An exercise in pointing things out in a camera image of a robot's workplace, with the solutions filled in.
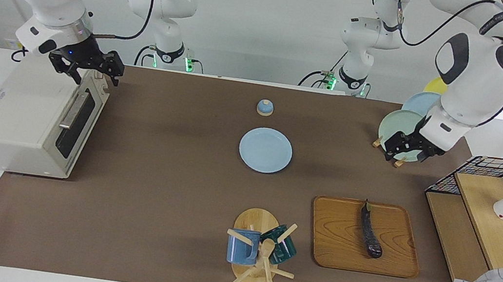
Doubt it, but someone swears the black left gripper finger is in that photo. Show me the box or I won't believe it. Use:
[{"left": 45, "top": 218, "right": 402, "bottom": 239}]
[
  {"left": 383, "top": 133, "right": 405, "bottom": 162},
  {"left": 414, "top": 147, "right": 433, "bottom": 164}
]

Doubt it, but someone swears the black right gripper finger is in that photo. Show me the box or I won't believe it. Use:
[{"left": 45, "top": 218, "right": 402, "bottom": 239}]
[
  {"left": 46, "top": 58, "right": 86, "bottom": 86},
  {"left": 101, "top": 49, "right": 128, "bottom": 89}
]

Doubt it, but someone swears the toaster oven glass door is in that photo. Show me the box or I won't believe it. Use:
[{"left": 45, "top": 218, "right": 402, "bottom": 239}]
[{"left": 51, "top": 67, "right": 113, "bottom": 167}]

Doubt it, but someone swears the light blue round plate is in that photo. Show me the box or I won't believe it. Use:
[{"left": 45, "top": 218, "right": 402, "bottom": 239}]
[{"left": 236, "top": 125, "right": 296, "bottom": 177}]

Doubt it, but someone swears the beige toaster oven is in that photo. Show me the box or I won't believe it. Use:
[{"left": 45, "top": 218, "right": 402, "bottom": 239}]
[{"left": 0, "top": 54, "right": 113, "bottom": 185}]

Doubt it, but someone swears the wooden plate rack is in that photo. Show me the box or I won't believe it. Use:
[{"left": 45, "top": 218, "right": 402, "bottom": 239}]
[{"left": 369, "top": 134, "right": 410, "bottom": 170}]

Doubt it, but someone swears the pale green plate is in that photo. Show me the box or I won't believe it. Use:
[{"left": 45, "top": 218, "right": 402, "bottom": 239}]
[{"left": 375, "top": 107, "right": 430, "bottom": 165}]

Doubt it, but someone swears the pale blue racked plate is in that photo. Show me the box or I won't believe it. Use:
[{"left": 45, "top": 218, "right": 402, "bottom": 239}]
[{"left": 401, "top": 89, "right": 442, "bottom": 119}]

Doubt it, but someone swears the yellow plate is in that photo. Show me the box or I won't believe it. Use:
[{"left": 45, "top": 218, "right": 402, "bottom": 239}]
[{"left": 423, "top": 75, "right": 450, "bottom": 96}]

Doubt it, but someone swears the wooden serving tray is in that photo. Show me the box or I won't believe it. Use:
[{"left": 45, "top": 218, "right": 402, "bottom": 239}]
[{"left": 305, "top": 194, "right": 428, "bottom": 281}]

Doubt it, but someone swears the brown table mat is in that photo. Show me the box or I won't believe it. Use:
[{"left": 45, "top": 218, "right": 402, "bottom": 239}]
[{"left": 0, "top": 47, "right": 503, "bottom": 282}]

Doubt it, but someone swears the dark green mug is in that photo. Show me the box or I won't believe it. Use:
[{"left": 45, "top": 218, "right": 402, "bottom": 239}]
[{"left": 257, "top": 221, "right": 300, "bottom": 267}]

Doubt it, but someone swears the wooden mug tree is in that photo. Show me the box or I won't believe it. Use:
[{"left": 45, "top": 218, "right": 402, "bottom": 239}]
[{"left": 220, "top": 204, "right": 304, "bottom": 282}]

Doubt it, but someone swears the blue mug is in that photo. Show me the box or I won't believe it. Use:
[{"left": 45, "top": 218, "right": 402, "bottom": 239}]
[{"left": 225, "top": 227, "right": 263, "bottom": 267}]

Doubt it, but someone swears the black base power cable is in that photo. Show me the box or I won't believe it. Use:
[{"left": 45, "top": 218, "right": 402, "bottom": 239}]
[
  {"left": 134, "top": 43, "right": 157, "bottom": 69},
  {"left": 299, "top": 68, "right": 329, "bottom": 91}
]

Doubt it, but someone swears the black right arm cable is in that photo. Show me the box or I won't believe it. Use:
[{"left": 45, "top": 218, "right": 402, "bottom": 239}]
[{"left": 92, "top": 0, "right": 155, "bottom": 44}]

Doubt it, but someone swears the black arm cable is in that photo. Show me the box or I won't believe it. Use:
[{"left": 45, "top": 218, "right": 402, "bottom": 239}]
[
  {"left": 390, "top": 0, "right": 503, "bottom": 61},
  {"left": 92, "top": 0, "right": 155, "bottom": 44}
]

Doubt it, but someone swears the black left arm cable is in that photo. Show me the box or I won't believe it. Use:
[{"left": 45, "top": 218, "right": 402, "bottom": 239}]
[{"left": 390, "top": 0, "right": 503, "bottom": 61}]

